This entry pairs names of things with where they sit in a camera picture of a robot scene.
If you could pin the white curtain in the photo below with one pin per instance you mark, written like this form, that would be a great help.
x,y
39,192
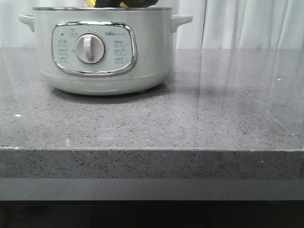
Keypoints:
x,y
217,24

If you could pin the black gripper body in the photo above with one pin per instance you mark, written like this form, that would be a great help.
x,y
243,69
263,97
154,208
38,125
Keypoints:
x,y
139,3

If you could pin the pale green electric cooking pot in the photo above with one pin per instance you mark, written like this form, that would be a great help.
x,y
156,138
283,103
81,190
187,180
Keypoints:
x,y
104,51

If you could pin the yellow corn cob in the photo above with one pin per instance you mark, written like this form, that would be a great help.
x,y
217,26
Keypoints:
x,y
91,2

